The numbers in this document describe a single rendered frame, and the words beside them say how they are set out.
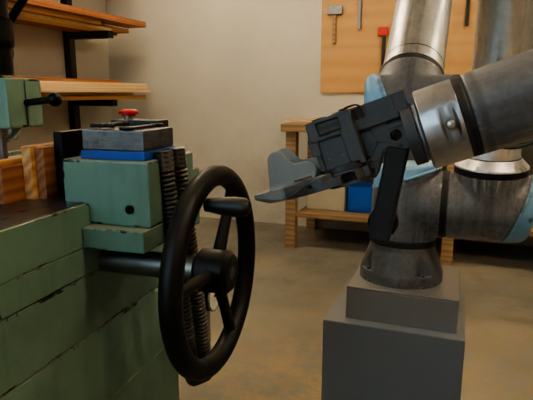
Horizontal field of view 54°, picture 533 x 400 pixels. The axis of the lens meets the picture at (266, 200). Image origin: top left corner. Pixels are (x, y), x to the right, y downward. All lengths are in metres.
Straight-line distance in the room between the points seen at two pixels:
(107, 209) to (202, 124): 3.69
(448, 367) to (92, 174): 0.82
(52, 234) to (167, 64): 3.91
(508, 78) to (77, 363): 0.64
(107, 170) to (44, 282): 0.16
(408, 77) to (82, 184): 0.46
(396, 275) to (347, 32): 2.98
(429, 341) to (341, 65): 3.03
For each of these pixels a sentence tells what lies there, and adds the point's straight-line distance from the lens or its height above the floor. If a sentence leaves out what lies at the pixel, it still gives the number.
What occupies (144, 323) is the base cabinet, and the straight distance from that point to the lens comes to 0.94.
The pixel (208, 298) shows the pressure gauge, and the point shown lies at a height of 0.67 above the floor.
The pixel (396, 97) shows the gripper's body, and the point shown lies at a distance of 0.60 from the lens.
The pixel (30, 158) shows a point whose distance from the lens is 0.80.
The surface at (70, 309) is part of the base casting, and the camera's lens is 0.76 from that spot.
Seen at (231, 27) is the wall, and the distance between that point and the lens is 4.32.
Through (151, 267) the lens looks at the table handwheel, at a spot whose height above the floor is 0.81.
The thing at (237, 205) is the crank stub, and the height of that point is 0.92.
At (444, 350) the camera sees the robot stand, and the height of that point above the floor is 0.52.
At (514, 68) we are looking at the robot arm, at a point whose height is 1.07.
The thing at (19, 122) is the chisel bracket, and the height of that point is 1.01.
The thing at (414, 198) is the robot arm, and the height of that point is 0.82.
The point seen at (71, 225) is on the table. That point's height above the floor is 0.88.
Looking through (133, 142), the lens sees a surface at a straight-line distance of 0.72.
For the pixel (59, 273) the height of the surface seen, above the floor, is 0.82.
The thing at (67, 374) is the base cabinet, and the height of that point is 0.68.
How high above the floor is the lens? 1.05
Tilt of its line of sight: 12 degrees down
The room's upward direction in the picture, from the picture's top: straight up
